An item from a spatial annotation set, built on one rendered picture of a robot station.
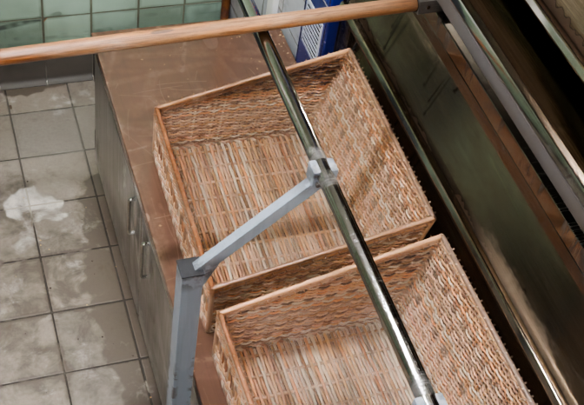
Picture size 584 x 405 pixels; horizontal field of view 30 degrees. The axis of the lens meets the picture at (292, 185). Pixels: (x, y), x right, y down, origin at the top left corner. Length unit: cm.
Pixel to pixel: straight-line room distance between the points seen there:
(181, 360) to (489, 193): 68
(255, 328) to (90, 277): 98
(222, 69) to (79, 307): 77
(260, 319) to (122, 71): 92
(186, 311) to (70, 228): 128
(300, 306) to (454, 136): 47
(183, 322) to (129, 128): 80
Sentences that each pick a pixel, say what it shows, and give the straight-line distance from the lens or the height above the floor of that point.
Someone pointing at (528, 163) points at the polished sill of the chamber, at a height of 118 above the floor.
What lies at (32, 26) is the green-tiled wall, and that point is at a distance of 358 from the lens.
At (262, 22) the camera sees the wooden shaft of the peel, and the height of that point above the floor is 120.
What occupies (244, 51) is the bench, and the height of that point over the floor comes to 58.
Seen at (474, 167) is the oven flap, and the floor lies 102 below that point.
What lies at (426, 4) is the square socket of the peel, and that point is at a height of 120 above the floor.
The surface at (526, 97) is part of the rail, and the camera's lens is 166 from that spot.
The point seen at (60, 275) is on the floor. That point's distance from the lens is 316.
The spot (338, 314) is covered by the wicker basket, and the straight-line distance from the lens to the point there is 231.
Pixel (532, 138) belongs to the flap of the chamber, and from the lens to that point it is 164.
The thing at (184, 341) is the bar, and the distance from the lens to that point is 211.
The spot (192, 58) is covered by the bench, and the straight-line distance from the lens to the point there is 293.
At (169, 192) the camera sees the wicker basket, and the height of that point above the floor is 62.
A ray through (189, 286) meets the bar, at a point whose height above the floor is 92.
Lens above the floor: 248
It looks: 46 degrees down
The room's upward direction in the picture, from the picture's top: 10 degrees clockwise
